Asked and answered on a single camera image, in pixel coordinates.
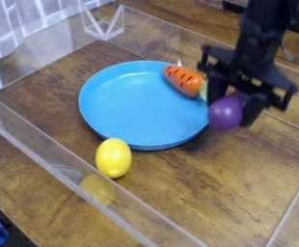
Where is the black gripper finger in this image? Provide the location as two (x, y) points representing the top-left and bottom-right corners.
(241, 93), (268, 127)
(205, 70), (229, 105)

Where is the white checkered curtain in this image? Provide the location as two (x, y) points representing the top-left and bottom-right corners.
(0, 0), (113, 58)

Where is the blue round plastic tray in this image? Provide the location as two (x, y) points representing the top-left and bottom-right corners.
(79, 61), (208, 151)

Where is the purple toy eggplant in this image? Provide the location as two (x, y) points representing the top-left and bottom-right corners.
(208, 91), (248, 130)

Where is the orange toy carrot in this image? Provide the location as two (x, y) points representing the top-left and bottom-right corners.
(164, 65), (205, 98)

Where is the yellow toy lemon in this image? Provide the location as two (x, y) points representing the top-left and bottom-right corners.
(95, 138), (131, 178)

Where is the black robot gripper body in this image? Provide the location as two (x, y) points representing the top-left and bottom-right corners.
(196, 18), (299, 113)

